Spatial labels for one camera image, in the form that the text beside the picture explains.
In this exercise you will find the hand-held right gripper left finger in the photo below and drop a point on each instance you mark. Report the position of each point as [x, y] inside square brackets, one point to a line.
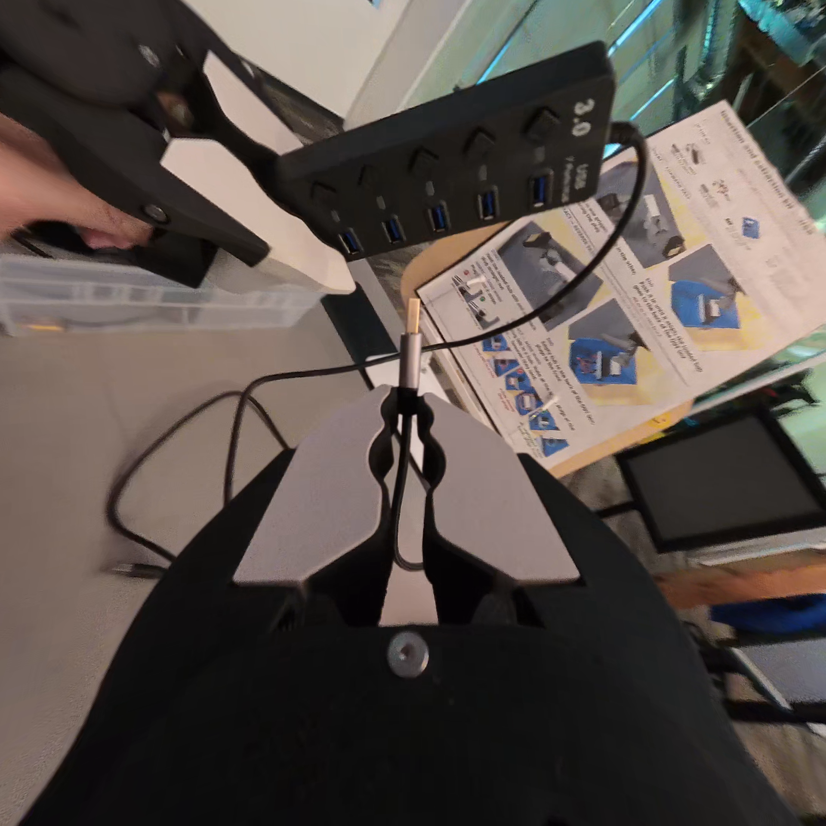
[316, 510]

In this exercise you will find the clear plastic bin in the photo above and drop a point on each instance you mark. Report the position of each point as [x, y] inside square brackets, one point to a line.
[129, 303]

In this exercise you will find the black display panel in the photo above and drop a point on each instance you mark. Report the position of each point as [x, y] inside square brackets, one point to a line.
[723, 478]

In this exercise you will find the black USB hub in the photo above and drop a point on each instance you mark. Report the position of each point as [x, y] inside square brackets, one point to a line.
[452, 155]

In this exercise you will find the person's left hand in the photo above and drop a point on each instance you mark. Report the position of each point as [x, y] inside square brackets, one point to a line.
[65, 194]

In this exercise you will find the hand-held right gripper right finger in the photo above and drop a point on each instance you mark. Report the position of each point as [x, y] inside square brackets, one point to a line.
[503, 510]

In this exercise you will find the instruction poster board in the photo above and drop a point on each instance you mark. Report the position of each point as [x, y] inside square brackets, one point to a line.
[697, 258]

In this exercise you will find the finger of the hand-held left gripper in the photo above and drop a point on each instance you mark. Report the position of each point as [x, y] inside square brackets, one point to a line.
[271, 226]
[252, 110]

